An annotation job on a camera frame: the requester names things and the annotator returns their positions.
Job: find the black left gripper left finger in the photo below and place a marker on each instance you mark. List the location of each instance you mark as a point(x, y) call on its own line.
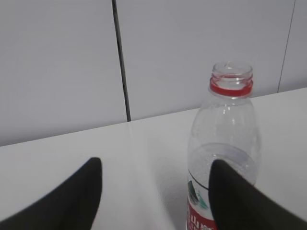
point(72, 205)

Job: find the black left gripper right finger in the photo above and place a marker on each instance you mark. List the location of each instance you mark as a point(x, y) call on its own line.
point(238, 205)

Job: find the clear plastic water bottle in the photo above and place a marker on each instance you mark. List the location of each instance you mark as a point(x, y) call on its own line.
point(225, 127)

